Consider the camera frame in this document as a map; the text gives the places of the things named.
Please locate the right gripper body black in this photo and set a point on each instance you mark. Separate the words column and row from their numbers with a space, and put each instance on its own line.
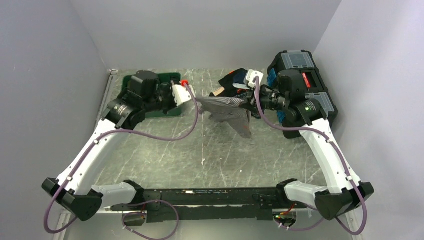
column 272, row 100

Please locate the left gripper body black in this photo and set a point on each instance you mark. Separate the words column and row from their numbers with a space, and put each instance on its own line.
column 163, row 100

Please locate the grey striped underwear orange trim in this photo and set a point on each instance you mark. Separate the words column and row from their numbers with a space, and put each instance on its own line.
column 227, row 110

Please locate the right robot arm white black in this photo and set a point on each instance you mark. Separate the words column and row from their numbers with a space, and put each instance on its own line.
column 344, row 190

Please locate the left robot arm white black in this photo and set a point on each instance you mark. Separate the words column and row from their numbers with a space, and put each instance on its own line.
column 74, row 189

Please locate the dark navy underwear white band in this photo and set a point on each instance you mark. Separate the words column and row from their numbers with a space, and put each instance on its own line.
column 238, row 78

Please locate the black underwear tan patch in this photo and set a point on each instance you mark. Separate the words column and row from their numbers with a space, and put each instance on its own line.
column 226, row 88

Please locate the black toolbox clear lids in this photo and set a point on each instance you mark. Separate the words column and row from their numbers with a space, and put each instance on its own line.
column 295, row 74

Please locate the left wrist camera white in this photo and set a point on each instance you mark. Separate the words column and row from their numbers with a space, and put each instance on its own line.
column 182, row 92

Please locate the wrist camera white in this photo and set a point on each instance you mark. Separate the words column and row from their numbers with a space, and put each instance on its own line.
column 182, row 92
column 252, row 78

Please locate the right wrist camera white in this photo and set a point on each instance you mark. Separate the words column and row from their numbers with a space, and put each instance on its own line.
column 252, row 78

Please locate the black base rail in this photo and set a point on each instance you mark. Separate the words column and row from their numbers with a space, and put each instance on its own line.
column 260, row 203

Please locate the aluminium frame rail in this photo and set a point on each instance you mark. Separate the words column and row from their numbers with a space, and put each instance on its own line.
column 135, row 223

